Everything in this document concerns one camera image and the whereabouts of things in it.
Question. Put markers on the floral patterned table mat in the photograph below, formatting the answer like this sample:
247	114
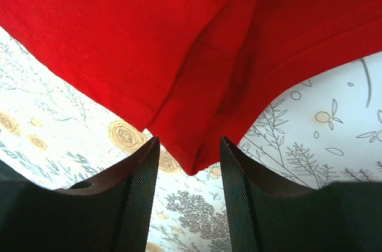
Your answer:
324	129

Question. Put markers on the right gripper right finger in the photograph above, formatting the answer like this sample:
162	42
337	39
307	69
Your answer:
267	212

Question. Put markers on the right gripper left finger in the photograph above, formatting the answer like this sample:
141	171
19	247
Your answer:
109	211

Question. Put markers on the red t shirt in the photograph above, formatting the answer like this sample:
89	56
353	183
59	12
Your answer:
192	71

